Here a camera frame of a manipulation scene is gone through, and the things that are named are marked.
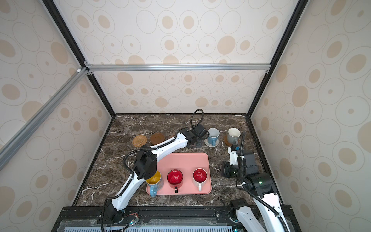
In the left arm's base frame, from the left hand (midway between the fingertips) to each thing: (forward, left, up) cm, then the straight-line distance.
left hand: (201, 142), depth 93 cm
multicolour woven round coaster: (+2, -6, -6) cm, 9 cm away
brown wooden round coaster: (+5, -18, -7) cm, 20 cm away
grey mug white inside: (+7, -22, 0) cm, 23 cm away
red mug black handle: (-22, +16, -7) cm, 28 cm away
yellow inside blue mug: (-28, +25, +4) cm, 38 cm away
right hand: (-20, -9, +11) cm, 25 cm away
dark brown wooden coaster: (+7, +32, -7) cm, 33 cm away
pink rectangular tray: (-11, +9, -7) cm, 16 cm away
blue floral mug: (+4, -8, +2) cm, 9 cm away
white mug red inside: (-20, +2, -6) cm, 21 cm away
